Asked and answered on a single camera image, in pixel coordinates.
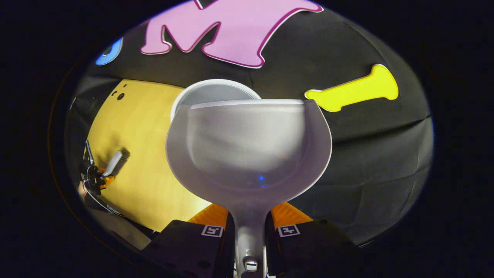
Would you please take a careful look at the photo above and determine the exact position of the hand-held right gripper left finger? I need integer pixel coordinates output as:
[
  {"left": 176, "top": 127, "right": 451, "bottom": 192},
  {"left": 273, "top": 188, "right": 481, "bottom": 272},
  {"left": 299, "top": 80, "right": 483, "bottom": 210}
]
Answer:
[{"left": 142, "top": 203, "right": 237, "bottom": 278}]

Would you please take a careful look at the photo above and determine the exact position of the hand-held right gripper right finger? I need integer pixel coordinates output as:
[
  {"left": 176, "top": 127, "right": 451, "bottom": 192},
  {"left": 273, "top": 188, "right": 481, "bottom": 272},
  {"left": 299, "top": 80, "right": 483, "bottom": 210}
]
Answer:
[{"left": 264, "top": 202, "right": 364, "bottom": 278}]

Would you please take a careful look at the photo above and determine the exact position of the small grey broom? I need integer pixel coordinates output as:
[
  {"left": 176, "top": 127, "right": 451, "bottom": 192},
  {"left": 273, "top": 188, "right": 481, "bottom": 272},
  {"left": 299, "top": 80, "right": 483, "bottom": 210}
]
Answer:
[{"left": 102, "top": 150, "right": 125, "bottom": 178}]

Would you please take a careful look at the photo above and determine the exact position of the grey plastic dustpan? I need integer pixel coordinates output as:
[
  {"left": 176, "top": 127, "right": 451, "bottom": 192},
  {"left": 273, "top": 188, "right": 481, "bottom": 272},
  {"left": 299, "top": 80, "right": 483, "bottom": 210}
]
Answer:
[{"left": 165, "top": 99, "right": 333, "bottom": 278}]

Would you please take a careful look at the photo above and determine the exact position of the white ribbed garbage bin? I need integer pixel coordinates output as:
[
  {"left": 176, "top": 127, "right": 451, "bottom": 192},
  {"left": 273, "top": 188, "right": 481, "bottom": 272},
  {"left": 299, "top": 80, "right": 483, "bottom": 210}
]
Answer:
[{"left": 170, "top": 79, "right": 262, "bottom": 123}]

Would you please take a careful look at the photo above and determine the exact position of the black backdrop cloth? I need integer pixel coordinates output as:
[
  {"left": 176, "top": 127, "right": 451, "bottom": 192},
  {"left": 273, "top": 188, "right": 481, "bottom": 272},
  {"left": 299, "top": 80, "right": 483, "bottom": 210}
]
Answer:
[{"left": 66, "top": 0, "right": 433, "bottom": 246}]

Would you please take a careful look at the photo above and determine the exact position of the black cable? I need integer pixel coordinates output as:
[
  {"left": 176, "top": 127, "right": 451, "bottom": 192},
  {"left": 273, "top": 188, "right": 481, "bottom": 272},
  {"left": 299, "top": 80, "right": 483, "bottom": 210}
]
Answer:
[{"left": 83, "top": 181, "right": 125, "bottom": 217}]

